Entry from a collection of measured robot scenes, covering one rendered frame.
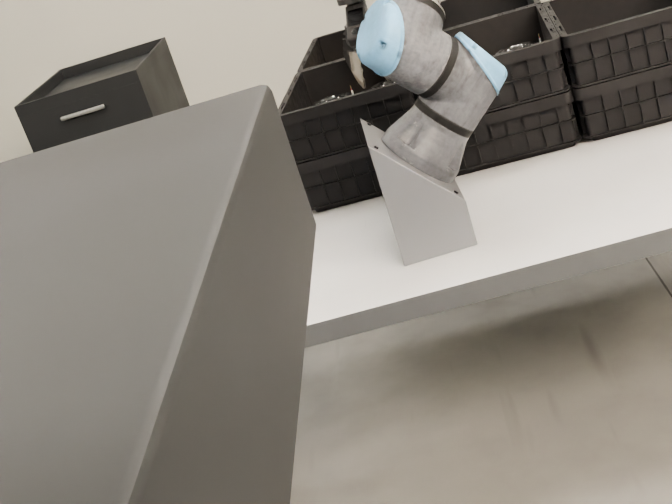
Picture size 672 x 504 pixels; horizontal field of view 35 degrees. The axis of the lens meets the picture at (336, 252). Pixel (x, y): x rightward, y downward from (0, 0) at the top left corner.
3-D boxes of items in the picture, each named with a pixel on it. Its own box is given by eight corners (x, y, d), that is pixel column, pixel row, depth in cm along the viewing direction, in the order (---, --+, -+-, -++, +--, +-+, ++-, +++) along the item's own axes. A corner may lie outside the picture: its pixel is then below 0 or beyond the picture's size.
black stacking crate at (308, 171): (442, 183, 222) (427, 129, 217) (306, 217, 227) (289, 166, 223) (440, 128, 258) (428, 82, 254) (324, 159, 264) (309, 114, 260)
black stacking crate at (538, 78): (572, 95, 212) (560, 41, 208) (429, 133, 218) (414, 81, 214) (552, 52, 249) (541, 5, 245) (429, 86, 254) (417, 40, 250)
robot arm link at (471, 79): (483, 139, 186) (526, 73, 182) (421, 106, 181) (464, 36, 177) (462, 117, 197) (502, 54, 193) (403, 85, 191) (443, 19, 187)
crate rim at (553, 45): (563, 49, 209) (560, 38, 208) (416, 90, 214) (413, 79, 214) (543, 12, 245) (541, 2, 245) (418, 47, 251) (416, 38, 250)
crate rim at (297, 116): (416, 90, 214) (413, 79, 214) (277, 128, 220) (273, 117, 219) (418, 48, 251) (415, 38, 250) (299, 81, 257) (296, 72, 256)
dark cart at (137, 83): (222, 303, 388) (134, 70, 357) (108, 334, 394) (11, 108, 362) (239, 242, 446) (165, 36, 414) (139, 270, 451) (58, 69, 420)
